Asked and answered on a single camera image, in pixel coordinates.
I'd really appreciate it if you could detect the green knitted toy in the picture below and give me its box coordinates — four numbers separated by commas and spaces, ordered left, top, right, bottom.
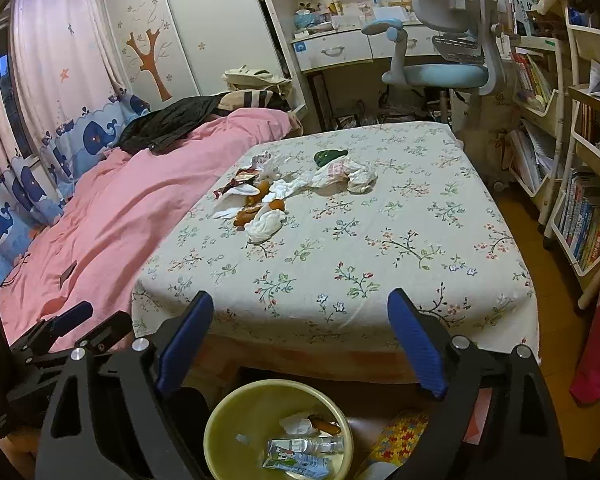
313, 150, 349, 168

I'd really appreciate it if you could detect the pink duvet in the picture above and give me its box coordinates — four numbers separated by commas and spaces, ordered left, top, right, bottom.
0, 108, 300, 350

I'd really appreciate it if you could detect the cream canvas bag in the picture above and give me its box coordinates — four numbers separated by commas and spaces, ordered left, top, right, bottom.
222, 65, 291, 94

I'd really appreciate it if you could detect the orange snack wrapper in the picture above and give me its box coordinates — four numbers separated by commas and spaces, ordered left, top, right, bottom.
213, 151, 274, 200

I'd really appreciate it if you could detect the white desk with drawers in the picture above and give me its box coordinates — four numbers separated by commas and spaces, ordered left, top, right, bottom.
262, 0, 439, 130

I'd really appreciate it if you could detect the yellow trash bin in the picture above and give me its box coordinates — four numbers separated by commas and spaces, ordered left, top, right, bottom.
204, 379, 354, 479

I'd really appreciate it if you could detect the white bookshelf rack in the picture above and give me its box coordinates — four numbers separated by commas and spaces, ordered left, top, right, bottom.
505, 0, 600, 310

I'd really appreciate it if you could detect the floral white tablecloth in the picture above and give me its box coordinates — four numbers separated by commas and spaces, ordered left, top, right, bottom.
131, 122, 540, 352

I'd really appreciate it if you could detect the whale print curtain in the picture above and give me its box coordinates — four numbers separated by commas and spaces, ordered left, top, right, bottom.
0, 0, 148, 282

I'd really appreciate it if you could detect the striped beige cloth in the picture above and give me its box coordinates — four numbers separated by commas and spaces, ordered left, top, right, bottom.
216, 89, 290, 113

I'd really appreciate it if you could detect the white tissue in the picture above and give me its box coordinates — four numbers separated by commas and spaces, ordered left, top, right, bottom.
263, 174, 312, 203
245, 209, 286, 244

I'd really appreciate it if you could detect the clear plastic bottle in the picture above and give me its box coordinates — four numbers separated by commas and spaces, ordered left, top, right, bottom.
268, 436, 344, 455

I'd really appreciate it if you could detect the blue grey desk chair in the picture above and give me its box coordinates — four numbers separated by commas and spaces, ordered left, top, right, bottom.
362, 0, 506, 96

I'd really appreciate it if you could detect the black jacket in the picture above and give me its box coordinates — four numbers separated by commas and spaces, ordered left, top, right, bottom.
118, 93, 224, 155

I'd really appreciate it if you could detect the white paper bag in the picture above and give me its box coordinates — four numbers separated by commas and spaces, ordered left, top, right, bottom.
308, 156, 377, 194

